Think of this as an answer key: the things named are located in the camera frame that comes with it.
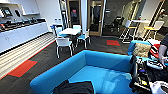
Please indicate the black sweatshirt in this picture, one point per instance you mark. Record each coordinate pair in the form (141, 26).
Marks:
(75, 87)

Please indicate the red fabric item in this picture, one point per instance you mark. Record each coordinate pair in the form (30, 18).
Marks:
(155, 50)

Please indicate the person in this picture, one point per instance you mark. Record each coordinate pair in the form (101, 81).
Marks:
(164, 43)

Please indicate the patterned sofa cushion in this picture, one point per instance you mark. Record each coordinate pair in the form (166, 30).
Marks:
(142, 49)

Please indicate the black equipment rig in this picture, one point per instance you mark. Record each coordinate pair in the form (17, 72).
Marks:
(143, 75)

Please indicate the white rounded rig part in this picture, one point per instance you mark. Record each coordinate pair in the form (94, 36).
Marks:
(160, 88)

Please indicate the yellow bar stool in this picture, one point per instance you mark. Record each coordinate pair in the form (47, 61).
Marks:
(150, 28)

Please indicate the white high table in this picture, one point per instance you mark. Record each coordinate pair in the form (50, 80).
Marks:
(140, 21)

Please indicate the black office chair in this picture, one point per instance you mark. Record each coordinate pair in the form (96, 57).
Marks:
(117, 23)

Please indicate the blue sofa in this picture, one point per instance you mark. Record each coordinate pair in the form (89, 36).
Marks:
(100, 71)

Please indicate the wooden framed glass door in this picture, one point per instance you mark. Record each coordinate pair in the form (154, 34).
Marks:
(74, 13)
(96, 16)

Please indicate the white chair teal seat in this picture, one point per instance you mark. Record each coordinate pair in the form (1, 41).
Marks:
(84, 36)

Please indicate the white low table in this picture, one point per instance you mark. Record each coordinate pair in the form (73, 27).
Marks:
(70, 31)

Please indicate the white lower kitchen cabinets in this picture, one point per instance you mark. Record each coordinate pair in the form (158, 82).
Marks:
(23, 35)

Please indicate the white kitchen cabinets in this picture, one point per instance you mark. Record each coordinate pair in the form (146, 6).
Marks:
(29, 7)
(23, 35)

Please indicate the white upper kitchen cabinets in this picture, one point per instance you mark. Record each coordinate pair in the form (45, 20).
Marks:
(29, 7)

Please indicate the black coffee machine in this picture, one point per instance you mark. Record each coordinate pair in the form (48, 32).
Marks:
(6, 12)

